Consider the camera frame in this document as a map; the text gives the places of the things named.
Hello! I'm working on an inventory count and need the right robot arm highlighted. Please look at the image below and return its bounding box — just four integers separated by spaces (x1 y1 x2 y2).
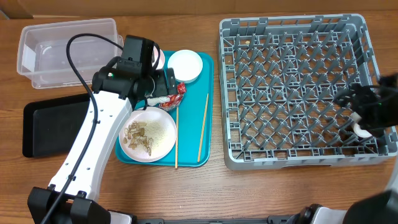
286 73 397 224

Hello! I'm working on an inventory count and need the clear plastic bin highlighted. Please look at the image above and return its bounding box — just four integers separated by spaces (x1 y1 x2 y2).
17 18 123 89

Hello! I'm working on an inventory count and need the wooden chopstick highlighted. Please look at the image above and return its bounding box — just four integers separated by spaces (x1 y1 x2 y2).
197 94 209 162
175 107 179 169

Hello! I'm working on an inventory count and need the white plate with food scraps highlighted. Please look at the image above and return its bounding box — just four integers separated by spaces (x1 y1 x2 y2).
119 107 177 163

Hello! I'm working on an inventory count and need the white bowl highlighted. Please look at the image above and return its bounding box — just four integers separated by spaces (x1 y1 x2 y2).
167 50 203 83

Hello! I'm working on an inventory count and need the grey dishwasher rack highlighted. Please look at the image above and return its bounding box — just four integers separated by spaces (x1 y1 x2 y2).
218 14 397 170

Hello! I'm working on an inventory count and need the right wooden chopstick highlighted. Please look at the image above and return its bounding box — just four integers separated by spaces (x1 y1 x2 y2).
197 94 209 162

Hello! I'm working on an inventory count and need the white wrapper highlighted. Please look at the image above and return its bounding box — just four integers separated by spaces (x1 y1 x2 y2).
147 96 170 106

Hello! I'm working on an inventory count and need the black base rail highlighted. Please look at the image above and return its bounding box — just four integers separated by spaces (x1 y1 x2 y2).
137 215 292 224

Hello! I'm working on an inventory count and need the left wooden chopstick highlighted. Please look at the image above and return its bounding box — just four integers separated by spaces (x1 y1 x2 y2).
175 107 179 169

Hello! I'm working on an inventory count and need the white paper cup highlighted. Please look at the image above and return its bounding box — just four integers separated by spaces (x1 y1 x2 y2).
350 112 372 138

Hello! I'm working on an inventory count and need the red foil wrapper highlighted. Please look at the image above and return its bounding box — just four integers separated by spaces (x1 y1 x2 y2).
159 83 187 111

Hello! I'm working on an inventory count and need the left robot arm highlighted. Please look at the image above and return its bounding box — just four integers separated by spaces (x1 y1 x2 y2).
27 35 177 223

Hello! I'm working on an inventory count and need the teal serving tray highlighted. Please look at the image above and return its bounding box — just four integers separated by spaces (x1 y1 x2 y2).
114 50 215 168

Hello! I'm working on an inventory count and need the black plastic tray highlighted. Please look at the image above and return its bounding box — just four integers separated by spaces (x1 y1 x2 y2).
22 93 90 157

